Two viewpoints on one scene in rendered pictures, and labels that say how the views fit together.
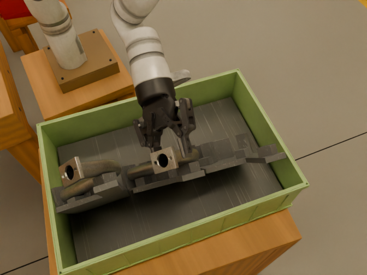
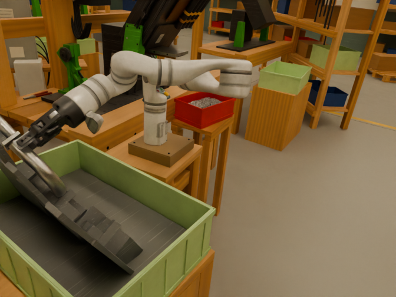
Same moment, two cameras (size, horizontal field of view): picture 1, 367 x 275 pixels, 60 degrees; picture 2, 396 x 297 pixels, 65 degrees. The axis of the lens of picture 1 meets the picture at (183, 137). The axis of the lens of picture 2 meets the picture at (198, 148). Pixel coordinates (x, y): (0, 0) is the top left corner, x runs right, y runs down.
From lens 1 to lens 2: 74 cm
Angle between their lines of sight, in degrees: 47
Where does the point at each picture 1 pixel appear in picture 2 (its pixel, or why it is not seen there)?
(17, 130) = not seen: hidden behind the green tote
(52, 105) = (114, 152)
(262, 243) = not seen: outside the picture
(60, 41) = (146, 117)
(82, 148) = (85, 178)
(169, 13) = (339, 224)
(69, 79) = (135, 145)
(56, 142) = (81, 164)
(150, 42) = (92, 82)
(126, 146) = (99, 197)
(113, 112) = (114, 167)
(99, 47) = (177, 145)
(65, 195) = not seen: hidden behind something
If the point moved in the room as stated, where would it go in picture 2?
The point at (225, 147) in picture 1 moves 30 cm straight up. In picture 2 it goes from (118, 241) to (112, 133)
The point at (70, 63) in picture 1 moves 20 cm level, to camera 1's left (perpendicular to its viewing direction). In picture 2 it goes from (146, 138) to (126, 120)
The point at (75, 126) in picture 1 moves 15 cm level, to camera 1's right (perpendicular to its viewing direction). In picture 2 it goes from (92, 158) to (107, 179)
